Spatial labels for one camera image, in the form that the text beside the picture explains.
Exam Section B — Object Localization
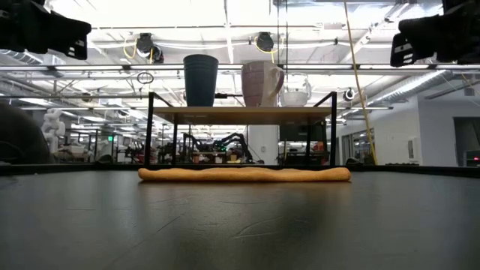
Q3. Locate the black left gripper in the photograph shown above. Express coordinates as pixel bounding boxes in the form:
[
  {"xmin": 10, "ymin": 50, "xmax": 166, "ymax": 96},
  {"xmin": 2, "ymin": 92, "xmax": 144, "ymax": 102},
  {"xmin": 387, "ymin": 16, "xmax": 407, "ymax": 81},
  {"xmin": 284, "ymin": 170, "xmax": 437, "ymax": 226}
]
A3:
[{"xmin": 0, "ymin": 0, "xmax": 92, "ymax": 60}]

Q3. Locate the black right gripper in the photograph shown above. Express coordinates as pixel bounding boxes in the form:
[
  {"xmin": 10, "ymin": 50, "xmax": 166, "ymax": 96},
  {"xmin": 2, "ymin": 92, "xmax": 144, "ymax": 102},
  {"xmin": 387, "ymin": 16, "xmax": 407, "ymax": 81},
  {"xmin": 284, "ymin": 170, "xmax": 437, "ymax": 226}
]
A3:
[{"xmin": 389, "ymin": 0, "xmax": 480, "ymax": 68}]

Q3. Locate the clear glass cup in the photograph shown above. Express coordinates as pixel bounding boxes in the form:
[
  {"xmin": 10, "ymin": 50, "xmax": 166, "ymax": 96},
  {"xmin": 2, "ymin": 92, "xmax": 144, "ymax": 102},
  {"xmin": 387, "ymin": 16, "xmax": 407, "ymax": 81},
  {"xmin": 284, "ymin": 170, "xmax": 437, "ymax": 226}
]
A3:
[{"xmin": 279, "ymin": 72, "xmax": 313, "ymax": 108}]

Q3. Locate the tall blue cup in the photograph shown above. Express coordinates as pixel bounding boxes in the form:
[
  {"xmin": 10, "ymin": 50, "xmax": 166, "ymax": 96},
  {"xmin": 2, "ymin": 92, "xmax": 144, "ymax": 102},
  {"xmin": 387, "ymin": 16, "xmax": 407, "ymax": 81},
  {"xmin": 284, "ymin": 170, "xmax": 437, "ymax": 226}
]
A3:
[{"xmin": 182, "ymin": 54, "xmax": 220, "ymax": 107}]

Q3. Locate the purple mug with white handle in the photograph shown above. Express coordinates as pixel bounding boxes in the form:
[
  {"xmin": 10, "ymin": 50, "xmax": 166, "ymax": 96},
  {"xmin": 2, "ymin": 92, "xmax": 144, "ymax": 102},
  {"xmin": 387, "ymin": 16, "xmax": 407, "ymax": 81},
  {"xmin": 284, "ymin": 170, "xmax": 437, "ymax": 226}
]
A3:
[{"xmin": 241, "ymin": 61, "xmax": 285, "ymax": 108}]

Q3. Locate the wooden shelf with black legs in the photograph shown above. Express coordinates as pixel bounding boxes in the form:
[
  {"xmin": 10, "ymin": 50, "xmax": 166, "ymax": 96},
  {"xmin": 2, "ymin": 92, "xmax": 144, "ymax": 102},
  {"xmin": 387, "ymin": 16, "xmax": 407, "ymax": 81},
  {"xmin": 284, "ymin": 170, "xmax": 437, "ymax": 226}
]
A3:
[{"xmin": 144, "ymin": 91, "xmax": 338, "ymax": 168}]

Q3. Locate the white robot figure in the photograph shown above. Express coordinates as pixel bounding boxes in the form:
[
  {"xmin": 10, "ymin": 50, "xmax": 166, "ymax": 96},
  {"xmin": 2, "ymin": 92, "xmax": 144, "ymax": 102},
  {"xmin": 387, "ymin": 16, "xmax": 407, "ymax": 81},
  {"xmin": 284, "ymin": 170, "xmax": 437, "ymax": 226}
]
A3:
[{"xmin": 40, "ymin": 108, "xmax": 67, "ymax": 153}]

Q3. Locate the white pillar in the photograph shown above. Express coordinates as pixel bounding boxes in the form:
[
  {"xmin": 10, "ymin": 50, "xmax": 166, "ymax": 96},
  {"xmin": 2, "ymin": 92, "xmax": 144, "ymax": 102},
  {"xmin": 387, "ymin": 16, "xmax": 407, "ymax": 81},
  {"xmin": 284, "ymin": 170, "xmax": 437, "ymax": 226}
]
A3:
[{"xmin": 247, "ymin": 124, "xmax": 281, "ymax": 166}]

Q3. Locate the orange cloth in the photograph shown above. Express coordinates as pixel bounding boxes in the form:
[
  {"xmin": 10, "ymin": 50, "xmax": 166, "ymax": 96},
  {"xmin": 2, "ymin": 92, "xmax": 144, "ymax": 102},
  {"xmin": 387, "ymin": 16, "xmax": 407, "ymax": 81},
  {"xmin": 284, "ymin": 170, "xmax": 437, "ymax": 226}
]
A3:
[{"xmin": 137, "ymin": 166, "xmax": 352, "ymax": 184}]

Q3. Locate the yellow cable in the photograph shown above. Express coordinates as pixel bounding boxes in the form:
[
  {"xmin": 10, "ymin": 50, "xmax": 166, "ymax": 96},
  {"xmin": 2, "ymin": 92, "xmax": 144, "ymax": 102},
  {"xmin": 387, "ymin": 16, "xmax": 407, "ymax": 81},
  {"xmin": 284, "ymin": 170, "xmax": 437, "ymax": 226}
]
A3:
[{"xmin": 343, "ymin": 0, "xmax": 379, "ymax": 166}]

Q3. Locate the black ceiling cord reel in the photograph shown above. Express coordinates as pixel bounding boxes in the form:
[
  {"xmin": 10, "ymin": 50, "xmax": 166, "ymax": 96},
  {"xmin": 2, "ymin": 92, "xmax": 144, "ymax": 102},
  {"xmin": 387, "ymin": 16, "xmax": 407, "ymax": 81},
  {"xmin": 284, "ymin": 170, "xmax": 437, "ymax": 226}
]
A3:
[
  {"xmin": 254, "ymin": 31, "xmax": 277, "ymax": 53},
  {"xmin": 134, "ymin": 32, "xmax": 165, "ymax": 64}
]

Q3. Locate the black table frame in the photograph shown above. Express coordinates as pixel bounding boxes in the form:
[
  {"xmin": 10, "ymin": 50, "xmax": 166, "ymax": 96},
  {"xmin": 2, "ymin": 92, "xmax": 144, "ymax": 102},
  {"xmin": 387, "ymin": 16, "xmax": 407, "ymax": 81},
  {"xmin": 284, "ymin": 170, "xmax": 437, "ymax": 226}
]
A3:
[{"xmin": 0, "ymin": 163, "xmax": 480, "ymax": 177}]

